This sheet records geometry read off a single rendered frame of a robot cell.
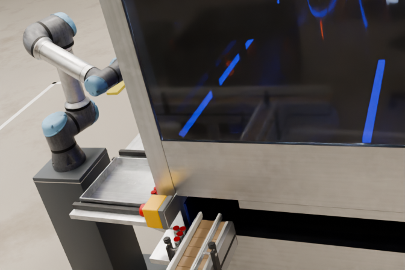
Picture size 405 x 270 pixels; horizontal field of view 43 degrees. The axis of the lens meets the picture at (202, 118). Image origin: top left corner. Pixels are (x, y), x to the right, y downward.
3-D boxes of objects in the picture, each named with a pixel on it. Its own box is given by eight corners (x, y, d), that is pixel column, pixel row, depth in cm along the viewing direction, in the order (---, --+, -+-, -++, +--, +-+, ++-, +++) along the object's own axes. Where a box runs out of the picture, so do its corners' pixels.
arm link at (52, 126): (43, 148, 228) (32, 122, 222) (67, 132, 237) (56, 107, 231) (60, 153, 221) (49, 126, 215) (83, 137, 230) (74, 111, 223)
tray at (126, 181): (194, 168, 191) (193, 160, 189) (166, 214, 171) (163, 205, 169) (117, 164, 205) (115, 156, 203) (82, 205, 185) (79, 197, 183)
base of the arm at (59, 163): (46, 171, 230) (38, 153, 225) (64, 152, 242) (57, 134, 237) (75, 172, 224) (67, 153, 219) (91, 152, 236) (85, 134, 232)
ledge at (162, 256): (208, 238, 159) (207, 233, 158) (193, 269, 149) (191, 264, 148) (168, 233, 165) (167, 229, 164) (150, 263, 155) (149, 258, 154)
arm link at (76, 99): (62, 132, 236) (27, 20, 208) (87, 117, 245) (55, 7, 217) (80, 139, 229) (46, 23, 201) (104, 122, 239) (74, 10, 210)
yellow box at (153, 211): (178, 214, 156) (172, 195, 153) (168, 230, 151) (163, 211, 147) (156, 212, 159) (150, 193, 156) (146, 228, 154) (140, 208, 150)
